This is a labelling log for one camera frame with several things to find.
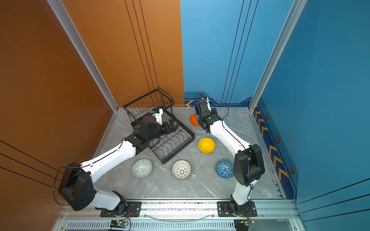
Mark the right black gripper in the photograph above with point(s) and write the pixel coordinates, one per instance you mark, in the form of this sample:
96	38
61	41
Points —
214	112

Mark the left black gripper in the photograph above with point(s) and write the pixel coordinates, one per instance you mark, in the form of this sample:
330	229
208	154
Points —
173	128

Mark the yellow plastic bowl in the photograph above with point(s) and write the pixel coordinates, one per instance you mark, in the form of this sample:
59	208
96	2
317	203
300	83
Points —
206	145

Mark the green patterned white bowl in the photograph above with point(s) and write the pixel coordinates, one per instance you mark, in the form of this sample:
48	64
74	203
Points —
142	168

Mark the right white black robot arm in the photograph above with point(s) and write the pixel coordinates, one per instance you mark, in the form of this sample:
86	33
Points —
248	165

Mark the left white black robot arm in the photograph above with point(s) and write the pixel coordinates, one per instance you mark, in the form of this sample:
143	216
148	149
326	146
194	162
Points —
77	184

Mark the orange plastic bowl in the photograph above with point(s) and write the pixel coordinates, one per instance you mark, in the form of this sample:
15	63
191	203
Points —
193	120

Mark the white red-dotted bowl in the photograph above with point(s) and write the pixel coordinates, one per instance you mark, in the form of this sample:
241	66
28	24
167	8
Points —
181	170

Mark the dark blue geometric bowl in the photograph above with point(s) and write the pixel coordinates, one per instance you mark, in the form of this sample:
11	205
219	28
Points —
224	168

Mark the right green circuit board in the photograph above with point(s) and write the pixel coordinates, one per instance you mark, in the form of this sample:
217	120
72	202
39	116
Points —
248	222

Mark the green circuit board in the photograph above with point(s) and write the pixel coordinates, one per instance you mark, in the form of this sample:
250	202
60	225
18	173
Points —
248	222
119	225

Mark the left green circuit board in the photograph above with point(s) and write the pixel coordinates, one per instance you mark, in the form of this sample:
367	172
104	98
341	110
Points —
119	225

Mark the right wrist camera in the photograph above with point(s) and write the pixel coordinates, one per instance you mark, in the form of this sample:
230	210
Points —
205	104

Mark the black wire dish rack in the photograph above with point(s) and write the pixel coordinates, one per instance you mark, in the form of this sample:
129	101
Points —
166	146

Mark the aluminium front rail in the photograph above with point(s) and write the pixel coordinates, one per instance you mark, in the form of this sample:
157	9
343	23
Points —
187	215

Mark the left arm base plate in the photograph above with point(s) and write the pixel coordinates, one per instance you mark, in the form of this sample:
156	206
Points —
131	209

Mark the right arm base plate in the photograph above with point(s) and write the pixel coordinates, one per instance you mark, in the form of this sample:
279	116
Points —
231	209

